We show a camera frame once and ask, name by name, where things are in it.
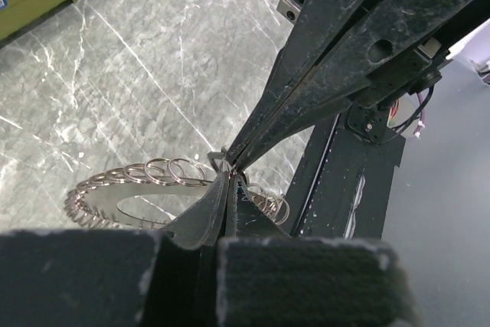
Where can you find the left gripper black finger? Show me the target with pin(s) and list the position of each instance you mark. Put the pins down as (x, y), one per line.
(307, 281)
(296, 102)

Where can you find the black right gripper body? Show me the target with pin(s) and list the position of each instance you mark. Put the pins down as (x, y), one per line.
(400, 72)

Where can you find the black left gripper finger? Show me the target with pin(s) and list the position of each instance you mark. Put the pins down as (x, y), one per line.
(319, 25)
(161, 277)

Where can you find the large silver toothed keyring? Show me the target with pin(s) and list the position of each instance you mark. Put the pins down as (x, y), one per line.
(94, 203)

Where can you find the black tag key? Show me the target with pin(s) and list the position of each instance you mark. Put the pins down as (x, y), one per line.
(219, 162)

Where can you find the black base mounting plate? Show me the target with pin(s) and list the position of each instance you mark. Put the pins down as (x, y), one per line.
(342, 184)

